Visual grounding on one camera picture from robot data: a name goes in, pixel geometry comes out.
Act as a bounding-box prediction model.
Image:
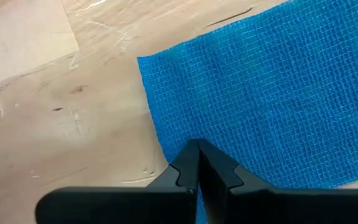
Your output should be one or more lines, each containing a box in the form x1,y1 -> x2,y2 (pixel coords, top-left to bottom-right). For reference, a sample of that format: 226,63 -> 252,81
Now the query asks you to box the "clear plastic zip bag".
0,0 -> 173,94

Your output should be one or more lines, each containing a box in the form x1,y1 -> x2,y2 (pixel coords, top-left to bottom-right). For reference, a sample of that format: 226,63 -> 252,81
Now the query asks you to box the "blue elastic bandage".
137,0 -> 358,224

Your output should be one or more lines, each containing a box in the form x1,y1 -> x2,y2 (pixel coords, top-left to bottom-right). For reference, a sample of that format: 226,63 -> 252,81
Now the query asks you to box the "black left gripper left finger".
35,138 -> 201,224

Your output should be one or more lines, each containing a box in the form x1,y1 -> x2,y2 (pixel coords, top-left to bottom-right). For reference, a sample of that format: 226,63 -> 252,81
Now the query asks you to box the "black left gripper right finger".
199,139 -> 358,224

